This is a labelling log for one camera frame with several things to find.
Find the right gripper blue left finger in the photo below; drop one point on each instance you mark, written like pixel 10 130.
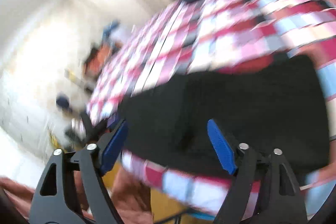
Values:
pixel 55 199

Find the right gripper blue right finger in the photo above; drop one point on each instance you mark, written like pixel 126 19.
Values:
pixel 279 200

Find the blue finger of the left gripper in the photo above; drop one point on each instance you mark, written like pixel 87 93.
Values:
pixel 63 103

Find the black pants with studs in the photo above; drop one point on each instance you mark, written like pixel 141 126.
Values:
pixel 281 106

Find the orange cardboard box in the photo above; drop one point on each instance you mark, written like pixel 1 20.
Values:
pixel 97 58

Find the plaid checkered bed cover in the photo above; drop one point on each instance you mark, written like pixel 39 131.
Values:
pixel 232 36

